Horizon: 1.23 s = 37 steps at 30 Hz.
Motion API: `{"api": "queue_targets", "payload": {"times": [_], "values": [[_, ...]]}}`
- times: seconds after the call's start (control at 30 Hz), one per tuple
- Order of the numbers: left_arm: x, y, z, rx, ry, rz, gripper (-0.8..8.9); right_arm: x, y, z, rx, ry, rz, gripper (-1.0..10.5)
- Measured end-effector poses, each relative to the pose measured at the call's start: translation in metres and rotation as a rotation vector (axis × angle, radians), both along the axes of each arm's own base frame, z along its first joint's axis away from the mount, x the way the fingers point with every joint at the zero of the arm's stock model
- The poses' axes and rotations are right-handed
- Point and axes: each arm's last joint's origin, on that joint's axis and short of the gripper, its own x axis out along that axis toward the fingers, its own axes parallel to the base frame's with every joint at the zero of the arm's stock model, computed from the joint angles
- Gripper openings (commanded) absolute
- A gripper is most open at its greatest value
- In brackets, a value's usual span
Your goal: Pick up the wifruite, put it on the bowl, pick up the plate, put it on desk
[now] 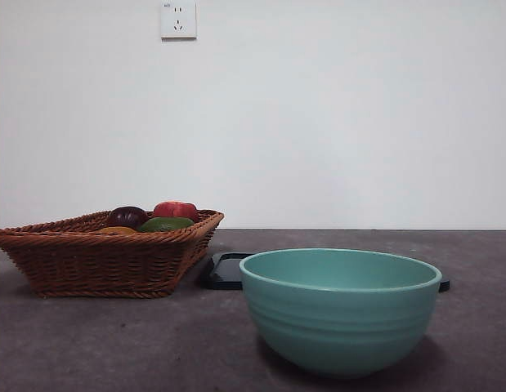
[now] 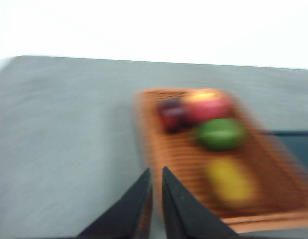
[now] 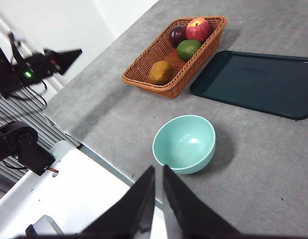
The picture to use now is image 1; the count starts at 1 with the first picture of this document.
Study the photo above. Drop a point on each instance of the dark green tray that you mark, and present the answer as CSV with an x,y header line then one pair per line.
x,y
220,273

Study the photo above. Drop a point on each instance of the brown kiwi fruit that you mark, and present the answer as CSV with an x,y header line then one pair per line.
x,y
117,231

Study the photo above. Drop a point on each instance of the red apple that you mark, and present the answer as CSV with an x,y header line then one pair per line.
x,y
175,209

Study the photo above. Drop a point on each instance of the brown wicker basket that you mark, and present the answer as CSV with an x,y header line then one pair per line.
x,y
93,265

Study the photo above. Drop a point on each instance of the white wall socket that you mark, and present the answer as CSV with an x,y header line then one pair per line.
x,y
179,20

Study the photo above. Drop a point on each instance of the green fruit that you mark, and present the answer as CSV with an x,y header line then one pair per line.
x,y
167,224

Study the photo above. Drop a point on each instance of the dark purple fruit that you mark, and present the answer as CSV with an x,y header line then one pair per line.
x,y
126,218

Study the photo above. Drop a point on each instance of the teal bowl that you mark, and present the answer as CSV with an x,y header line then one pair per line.
x,y
338,326

